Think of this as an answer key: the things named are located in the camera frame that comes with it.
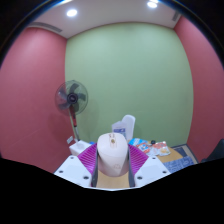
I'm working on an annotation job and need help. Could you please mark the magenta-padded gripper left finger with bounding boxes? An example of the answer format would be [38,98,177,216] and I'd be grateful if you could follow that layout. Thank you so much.
[53,143,99,188]

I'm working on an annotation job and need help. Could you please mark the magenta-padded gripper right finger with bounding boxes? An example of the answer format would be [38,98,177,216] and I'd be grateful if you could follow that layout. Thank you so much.
[127,143,172,188]

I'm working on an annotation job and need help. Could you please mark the cream white computer mouse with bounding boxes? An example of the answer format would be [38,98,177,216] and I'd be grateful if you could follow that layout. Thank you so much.
[96,132,130,178]

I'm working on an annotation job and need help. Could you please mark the dark blue patterned mouse pad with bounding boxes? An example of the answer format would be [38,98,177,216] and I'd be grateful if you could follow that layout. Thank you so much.
[162,154,196,174]

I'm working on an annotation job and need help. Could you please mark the white tissue box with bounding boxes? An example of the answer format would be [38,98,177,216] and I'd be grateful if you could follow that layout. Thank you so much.
[69,139,92,157]

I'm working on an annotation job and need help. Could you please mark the orange and white snack packet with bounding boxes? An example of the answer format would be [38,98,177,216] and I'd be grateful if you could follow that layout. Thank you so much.
[152,141,172,157]

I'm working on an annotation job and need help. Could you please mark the blue snack packet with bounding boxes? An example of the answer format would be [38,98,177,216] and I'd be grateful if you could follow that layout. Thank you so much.
[128,137,148,148]

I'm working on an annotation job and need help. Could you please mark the grey standing fan red pole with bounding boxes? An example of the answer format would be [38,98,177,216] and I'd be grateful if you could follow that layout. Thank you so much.
[54,79,89,144]

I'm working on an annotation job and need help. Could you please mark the ceiling air vent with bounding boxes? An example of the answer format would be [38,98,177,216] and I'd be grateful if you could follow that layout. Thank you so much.
[171,10,183,23]
[28,21,64,34]

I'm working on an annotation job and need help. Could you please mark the round ceiling light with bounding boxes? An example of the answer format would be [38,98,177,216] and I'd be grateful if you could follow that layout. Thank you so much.
[65,8,79,18]
[146,0,159,9]

